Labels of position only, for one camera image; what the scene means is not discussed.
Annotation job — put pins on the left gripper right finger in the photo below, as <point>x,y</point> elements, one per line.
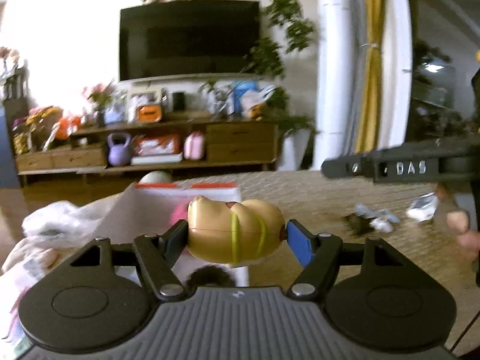
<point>319,256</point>

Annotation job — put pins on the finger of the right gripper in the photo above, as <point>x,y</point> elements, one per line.
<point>348,166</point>

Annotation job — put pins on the orange retro radio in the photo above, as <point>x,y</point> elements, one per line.
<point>149,113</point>

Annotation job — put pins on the white plastic bag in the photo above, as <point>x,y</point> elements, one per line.
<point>254,103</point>

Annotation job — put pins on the black flat television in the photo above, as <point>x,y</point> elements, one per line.
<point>187,38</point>

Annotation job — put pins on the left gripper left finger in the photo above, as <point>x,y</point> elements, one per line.
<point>156,256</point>

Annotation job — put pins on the black speaker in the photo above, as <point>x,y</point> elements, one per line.
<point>178,101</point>

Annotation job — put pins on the red white storage box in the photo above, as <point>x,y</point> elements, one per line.
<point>150,150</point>

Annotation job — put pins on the person's right hand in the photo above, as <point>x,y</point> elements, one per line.
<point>454,215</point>

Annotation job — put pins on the white standing air conditioner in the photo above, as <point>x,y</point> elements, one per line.
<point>335,73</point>

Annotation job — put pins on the tan toy bread loaf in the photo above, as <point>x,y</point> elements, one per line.
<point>234,233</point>

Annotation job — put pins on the pink strawberry plush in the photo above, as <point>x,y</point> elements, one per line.
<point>180,212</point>

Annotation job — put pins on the tall green potted plant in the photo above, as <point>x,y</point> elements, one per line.
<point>288,34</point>

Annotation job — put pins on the purple kettlebell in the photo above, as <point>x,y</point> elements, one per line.
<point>120,150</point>

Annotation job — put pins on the wooden tv cabinet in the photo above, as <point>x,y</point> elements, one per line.
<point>227,143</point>

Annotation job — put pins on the silver foil wrapper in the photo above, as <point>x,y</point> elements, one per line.
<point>423,208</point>

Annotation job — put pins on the small potted orchid plant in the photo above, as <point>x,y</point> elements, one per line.
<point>219,98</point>

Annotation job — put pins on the black snack wrapper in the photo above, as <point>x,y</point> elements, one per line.
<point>364,221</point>

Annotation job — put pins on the red cardboard box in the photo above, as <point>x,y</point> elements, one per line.
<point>153,208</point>

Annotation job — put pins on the yellow curtain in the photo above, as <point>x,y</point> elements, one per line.
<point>370,110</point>

